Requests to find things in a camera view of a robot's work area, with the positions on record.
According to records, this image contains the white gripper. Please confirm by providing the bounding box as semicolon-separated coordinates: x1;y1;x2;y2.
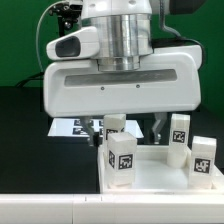
43;45;202;147

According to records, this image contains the white square tabletop tray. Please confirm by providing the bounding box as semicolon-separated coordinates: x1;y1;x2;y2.
98;145;224;195

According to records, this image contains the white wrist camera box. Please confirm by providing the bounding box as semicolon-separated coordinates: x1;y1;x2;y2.
46;26;100;61

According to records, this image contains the white sheet with tags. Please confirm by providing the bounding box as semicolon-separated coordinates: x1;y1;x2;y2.
48;118;143;138

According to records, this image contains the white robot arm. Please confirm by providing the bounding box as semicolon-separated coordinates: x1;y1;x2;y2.
44;0;206;145

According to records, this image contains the grey cable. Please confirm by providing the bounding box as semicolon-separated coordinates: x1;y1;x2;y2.
35;0;68;76

